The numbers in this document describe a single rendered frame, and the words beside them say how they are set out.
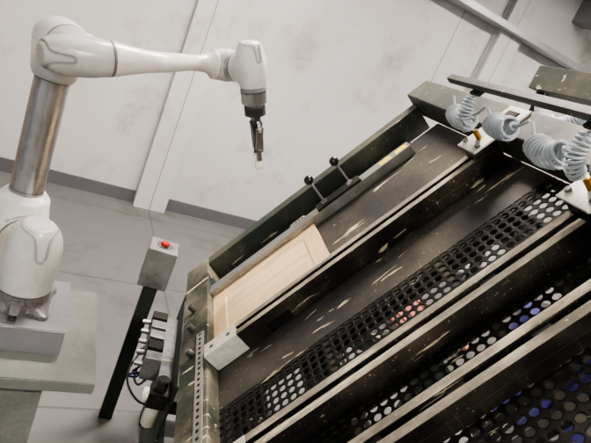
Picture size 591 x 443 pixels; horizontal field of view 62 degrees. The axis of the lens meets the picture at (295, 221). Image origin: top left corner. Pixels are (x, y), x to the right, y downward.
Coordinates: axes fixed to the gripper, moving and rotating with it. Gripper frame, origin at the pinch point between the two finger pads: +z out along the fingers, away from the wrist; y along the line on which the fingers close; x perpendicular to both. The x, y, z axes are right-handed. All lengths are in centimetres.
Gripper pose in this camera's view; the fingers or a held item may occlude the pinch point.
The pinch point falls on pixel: (259, 159)
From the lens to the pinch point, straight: 183.8
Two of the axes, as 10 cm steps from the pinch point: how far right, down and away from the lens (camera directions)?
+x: -9.6, 1.6, -2.3
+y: -2.8, -4.1, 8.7
